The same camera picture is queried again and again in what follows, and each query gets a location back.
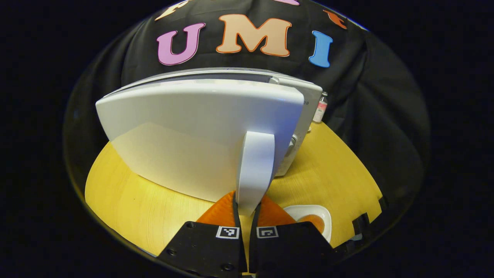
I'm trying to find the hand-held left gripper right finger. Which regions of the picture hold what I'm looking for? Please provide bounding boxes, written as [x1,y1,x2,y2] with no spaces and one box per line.
[249,194,337,276]

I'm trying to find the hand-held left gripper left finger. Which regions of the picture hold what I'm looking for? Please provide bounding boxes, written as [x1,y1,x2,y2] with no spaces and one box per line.
[156,190,248,278]

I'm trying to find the round orange bun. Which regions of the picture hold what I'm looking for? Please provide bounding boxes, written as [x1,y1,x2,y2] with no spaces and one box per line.
[298,214,325,234]

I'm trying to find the white microwave oven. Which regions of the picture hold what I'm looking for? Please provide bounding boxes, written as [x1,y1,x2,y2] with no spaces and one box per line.
[95,68,323,217]

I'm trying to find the clear bottle with pink label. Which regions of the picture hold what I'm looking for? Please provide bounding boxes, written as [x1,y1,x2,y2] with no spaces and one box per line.
[313,92,328,123]

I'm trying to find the black backdrop cloth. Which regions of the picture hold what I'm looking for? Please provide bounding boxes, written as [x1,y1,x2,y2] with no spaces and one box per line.
[64,0,431,247]

